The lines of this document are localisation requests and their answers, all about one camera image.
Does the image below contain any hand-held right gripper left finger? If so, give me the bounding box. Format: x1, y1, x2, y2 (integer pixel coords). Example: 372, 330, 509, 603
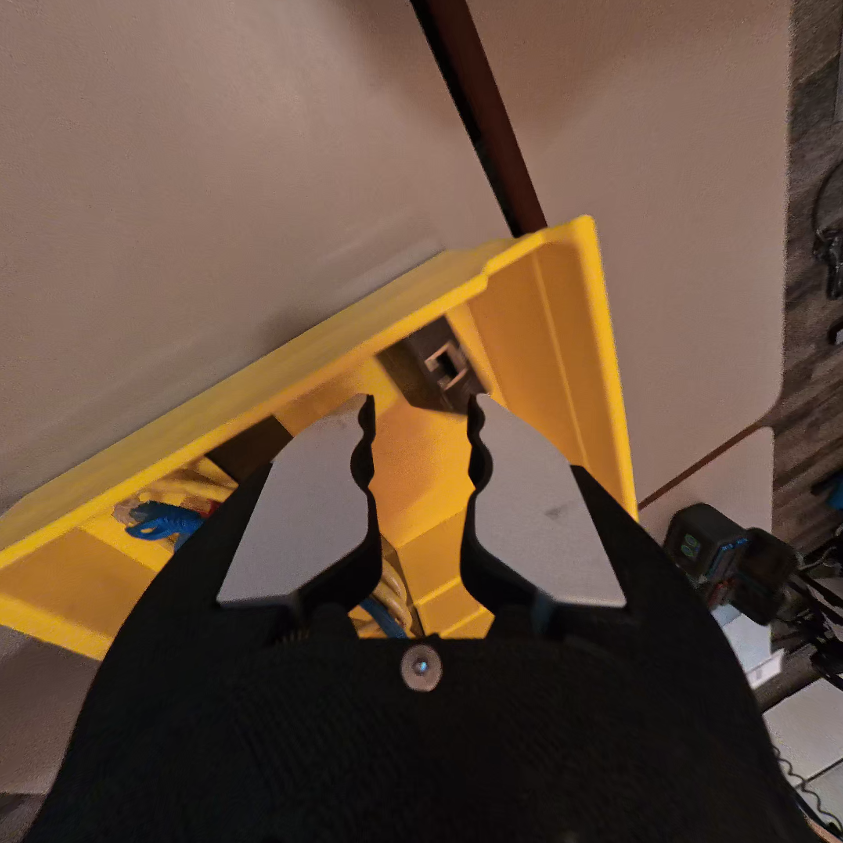
215, 394, 384, 613

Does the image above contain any grey desk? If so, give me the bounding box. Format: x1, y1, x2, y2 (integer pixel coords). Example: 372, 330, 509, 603
0, 0, 791, 515
638, 427, 777, 534

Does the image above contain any black network splitter box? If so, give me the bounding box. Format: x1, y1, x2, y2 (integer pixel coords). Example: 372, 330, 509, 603
375, 315, 493, 416

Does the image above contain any black bin divider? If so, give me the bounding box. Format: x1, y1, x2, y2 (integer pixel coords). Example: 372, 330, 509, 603
206, 415, 295, 483

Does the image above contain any blue ethernet cable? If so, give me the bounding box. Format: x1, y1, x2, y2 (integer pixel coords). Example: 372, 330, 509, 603
124, 499, 411, 641

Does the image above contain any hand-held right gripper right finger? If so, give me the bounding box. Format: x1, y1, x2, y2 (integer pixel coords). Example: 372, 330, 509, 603
458, 393, 628, 616

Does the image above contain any yellow plastic bin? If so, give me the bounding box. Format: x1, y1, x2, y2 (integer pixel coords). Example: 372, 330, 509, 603
0, 214, 640, 661

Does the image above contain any yellow ethernet cable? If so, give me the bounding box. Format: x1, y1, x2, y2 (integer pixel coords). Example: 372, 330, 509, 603
113, 458, 417, 638

